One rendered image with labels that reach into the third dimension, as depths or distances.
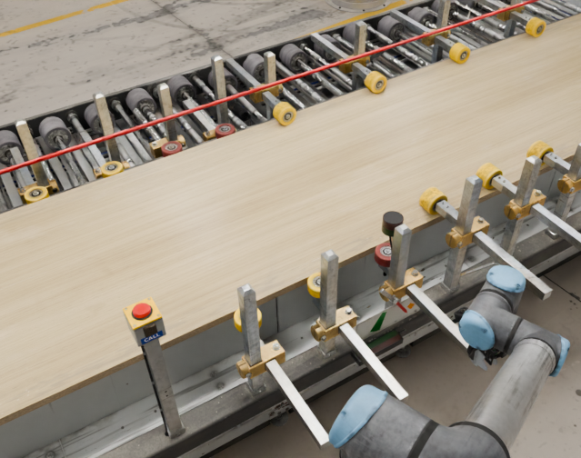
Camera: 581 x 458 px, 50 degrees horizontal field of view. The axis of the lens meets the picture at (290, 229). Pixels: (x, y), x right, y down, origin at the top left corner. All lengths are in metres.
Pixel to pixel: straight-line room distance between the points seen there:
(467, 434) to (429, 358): 1.85
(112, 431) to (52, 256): 0.58
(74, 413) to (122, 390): 0.15
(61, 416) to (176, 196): 0.81
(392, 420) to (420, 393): 1.77
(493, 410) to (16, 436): 1.33
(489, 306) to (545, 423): 1.36
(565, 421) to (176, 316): 1.69
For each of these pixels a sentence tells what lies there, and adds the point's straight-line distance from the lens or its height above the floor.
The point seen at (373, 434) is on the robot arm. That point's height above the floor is 1.43.
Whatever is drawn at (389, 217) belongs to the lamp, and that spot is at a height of 1.11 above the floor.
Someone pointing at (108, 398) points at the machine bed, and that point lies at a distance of 2.00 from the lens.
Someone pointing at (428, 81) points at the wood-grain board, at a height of 0.90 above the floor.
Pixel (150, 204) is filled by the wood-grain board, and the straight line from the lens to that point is 2.24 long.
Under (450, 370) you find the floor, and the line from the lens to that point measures 2.88.
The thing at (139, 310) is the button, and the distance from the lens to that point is 1.46.
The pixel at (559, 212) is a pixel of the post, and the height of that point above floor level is 0.82.
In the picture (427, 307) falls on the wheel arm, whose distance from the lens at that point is 1.93.
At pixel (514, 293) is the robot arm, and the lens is 1.59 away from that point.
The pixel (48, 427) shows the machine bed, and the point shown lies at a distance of 2.01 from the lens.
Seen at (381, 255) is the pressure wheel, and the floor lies 0.91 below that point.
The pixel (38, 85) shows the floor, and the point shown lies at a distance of 5.02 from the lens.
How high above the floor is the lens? 2.32
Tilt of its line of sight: 43 degrees down
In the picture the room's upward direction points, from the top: 2 degrees counter-clockwise
